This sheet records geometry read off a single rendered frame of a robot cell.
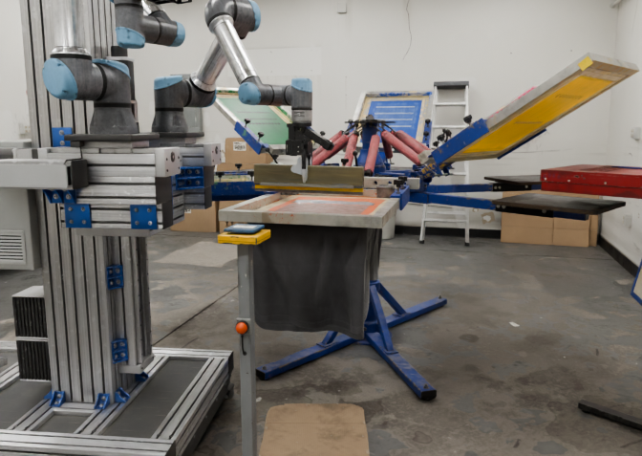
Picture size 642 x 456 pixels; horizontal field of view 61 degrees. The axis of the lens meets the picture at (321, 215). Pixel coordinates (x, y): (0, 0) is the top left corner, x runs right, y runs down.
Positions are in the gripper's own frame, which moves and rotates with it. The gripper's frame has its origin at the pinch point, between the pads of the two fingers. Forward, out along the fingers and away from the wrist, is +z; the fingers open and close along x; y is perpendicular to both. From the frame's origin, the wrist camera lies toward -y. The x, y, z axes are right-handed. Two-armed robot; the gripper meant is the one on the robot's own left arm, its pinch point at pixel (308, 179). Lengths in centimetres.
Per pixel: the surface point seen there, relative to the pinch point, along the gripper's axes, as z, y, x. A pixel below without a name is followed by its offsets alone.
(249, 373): 61, 10, 33
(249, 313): 40, 10, 33
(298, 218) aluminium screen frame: 12.2, -0.8, 14.0
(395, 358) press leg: 104, -23, -90
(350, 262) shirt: 28.8, -16.9, 4.4
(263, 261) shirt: 30.6, 15.9, 4.5
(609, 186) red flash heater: 4, -109, -42
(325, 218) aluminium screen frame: 11.7, -10.2, 14.0
